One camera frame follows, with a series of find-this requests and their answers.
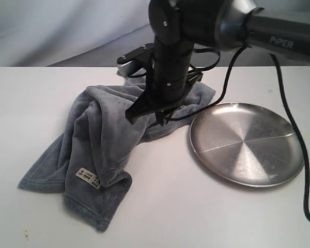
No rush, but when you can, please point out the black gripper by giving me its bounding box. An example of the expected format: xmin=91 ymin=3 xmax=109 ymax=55
xmin=125 ymin=36 xmax=194 ymax=126

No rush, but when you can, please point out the grey fleece towel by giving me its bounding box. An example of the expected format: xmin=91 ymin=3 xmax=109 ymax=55
xmin=18 ymin=77 xmax=215 ymax=231

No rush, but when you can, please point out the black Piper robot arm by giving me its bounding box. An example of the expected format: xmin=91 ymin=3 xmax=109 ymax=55
xmin=117 ymin=1 xmax=310 ymax=123

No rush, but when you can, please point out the round steel plate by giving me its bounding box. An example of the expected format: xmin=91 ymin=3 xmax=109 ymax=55
xmin=189 ymin=102 xmax=304 ymax=188

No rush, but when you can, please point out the white backdrop sheet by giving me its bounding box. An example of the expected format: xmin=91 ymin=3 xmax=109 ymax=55
xmin=0 ymin=0 xmax=310 ymax=67

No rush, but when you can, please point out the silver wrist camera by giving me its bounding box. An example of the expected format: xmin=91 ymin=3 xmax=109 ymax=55
xmin=117 ymin=43 xmax=154 ymax=77

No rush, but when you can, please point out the black cable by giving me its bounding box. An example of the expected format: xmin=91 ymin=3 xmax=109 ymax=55
xmin=167 ymin=7 xmax=310 ymax=223

